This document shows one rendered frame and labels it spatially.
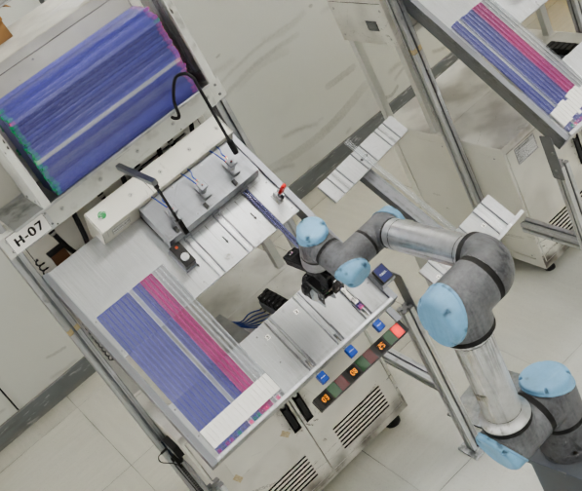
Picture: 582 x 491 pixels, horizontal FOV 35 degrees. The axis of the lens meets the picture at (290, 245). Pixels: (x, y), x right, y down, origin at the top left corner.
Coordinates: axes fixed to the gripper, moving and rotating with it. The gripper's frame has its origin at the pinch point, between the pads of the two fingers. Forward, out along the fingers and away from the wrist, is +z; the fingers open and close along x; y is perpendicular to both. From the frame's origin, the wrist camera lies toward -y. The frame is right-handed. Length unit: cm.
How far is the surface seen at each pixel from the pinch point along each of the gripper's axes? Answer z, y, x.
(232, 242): 6.0, -33.7, -2.4
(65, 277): 0, -56, -44
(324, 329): 15.0, 1.9, -1.3
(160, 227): -3.7, -46.6, -16.1
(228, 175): -3.5, -45.9, 9.0
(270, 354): 14.1, -3.1, -17.0
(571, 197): 35, 17, 92
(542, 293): 94, 16, 89
